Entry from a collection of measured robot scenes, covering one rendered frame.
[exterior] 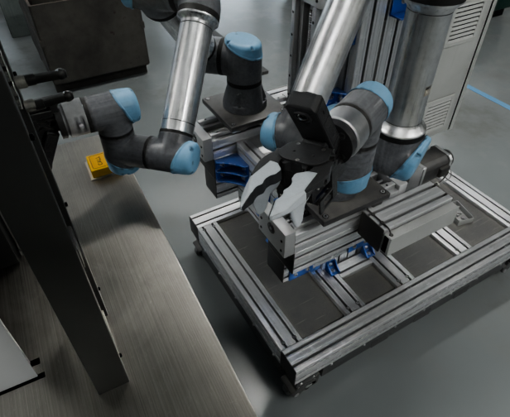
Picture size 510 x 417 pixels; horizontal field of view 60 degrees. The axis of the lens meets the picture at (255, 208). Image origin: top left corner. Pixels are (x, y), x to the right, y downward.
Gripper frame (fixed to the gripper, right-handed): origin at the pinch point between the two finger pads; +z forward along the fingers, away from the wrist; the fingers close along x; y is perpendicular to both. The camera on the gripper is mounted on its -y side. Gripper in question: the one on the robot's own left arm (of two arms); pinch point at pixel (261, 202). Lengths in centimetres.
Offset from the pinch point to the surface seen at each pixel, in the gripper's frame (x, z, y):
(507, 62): 18, -368, 123
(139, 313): 26.4, 6.9, 30.3
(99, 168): 62, -17, 23
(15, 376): 32.1, 27.4, 26.7
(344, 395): 8, -44, 124
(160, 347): 18.5, 9.9, 31.4
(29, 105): 23.8, 10.4, -13.6
